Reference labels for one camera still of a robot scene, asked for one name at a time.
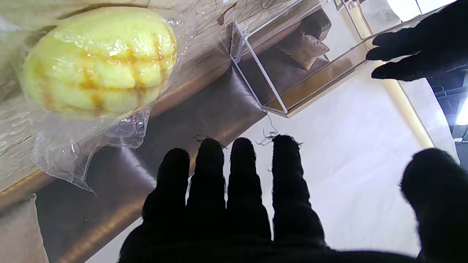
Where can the brown leather sofa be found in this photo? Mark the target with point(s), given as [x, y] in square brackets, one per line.
[204, 109]

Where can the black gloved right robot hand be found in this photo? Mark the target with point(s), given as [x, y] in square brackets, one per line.
[219, 219]

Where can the clear plastic bread bag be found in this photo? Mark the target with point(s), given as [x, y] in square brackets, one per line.
[65, 157]

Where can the brown throw cushion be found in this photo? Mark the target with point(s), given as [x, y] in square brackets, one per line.
[307, 51]
[18, 233]

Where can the yellow melon bread bun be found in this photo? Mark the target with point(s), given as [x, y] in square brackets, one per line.
[98, 62]

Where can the small wooden white-framed table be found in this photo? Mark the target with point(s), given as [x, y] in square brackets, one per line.
[256, 91]

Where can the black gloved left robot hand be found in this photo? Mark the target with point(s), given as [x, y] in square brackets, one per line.
[431, 47]

